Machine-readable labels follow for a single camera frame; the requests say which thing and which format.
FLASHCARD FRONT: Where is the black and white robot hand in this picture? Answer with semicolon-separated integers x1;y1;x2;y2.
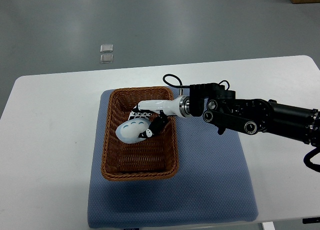
128;95;191;139

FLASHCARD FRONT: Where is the blue plush toy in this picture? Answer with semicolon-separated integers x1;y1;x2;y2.
115;118;151;144

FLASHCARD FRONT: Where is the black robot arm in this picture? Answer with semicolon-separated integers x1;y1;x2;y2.
188;83;320;172

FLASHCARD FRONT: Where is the brown wicker basket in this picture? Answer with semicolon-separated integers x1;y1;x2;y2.
101;86;179;181

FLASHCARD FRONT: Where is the upper metal floor plate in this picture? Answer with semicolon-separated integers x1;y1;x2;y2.
100;44;114;53

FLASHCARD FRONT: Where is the blue fabric mat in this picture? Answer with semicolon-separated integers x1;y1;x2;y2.
87;90;258;229

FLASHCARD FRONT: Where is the white table leg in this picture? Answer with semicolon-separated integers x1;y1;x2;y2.
261;222;275;230

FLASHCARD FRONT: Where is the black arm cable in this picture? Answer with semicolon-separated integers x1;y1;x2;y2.
162;74;191;96

